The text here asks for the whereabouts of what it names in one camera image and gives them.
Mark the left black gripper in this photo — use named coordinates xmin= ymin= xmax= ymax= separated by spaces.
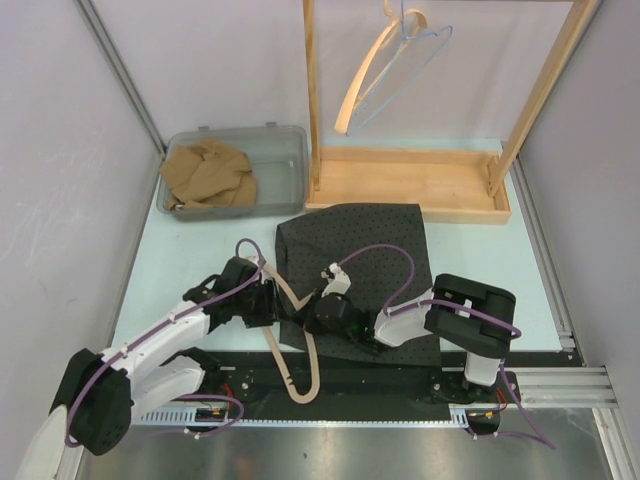
xmin=234 ymin=277 xmax=290 ymax=328

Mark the dark grey dotted skirt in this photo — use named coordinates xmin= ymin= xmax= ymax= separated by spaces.
xmin=273 ymin=202 xmax=442 ymax=369

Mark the light wooden hanger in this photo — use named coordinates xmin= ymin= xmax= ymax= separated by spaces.
xmin=262 ymin=263 xmax=321 ymax=405

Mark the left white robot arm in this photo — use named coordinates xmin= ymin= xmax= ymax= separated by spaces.
xmin=52 ymin=256 xmax=266 ymax=456

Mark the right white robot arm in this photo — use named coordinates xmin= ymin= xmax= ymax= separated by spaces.
xmin=295 ymin=274 xmax=522 ymax=404

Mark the hanging wooden hanger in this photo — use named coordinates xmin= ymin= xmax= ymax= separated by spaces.
xmin=334 ymin=1 xmax=429 ymax=135

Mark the clear grey plastic bin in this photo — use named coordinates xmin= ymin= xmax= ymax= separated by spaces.
xmin=156 ymin=126 xmax=308 ymax=219

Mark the tan crumpled cloth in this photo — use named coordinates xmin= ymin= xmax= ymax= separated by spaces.
xmin=160 ymin=138 xmax=258 ymax=211

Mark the wooden clothes rack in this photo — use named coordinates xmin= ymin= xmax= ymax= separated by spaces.
xmin=303 ymin=1 xmax=599 ymax=225

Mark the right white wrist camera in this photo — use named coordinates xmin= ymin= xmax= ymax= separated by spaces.
xmin=321 ymin=263 xmax=351 ymax=298

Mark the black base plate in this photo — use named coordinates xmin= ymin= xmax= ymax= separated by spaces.
xmin=180 ymin=347 xmax=517 ymax=423

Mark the white slotted cable duct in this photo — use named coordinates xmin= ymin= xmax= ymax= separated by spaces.
xmin=132 ymin=404 xmax=469 ymax=429

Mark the light blue wire hanger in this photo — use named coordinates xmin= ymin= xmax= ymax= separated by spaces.
xmin=345 ymin=1 xmax=454 ymax=136

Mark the aluminium frame rail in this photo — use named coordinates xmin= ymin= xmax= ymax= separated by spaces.
xmin=512 ymin=367 xmax=618 ymax=409

